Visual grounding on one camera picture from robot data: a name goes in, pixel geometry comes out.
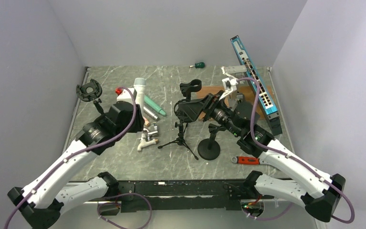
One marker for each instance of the black tripod shock mount stand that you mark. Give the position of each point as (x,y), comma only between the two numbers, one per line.
(180,141)

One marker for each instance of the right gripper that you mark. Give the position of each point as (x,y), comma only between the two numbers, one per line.
(193,108)

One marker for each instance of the black shock mount desk stand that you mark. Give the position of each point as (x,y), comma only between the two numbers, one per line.
(91,92)

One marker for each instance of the white microphone silver grille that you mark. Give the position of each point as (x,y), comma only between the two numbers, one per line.
(139,86)

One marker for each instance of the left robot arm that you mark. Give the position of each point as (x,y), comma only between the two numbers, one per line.
(44,200)

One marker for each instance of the mint green microphone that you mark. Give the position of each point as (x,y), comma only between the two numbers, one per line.
(154,105)

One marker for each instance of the green handled screwdriver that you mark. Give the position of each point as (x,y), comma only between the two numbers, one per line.
(198,65)

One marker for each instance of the black round base clip stand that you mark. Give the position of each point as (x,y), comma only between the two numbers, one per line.
(191,87)

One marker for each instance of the metal bracket on post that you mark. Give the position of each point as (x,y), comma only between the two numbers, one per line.
(234,71)

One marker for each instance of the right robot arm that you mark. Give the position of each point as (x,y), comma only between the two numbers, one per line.
(316,191)

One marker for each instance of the peach pink microphone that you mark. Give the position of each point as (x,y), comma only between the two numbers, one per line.
(146,122)

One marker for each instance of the grey condenser microphone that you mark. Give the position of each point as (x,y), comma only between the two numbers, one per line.
(150,113)

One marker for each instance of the white and chrome faucet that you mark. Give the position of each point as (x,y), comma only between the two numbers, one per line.
(148,137)

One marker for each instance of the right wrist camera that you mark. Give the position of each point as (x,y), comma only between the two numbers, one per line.
(230,86)

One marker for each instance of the wooden board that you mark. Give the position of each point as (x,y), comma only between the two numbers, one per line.
(231,101)

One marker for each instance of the red handled adjustable wrench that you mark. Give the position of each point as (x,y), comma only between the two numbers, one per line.
(244,160)

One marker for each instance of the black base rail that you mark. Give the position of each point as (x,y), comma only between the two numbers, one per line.
(137,195)

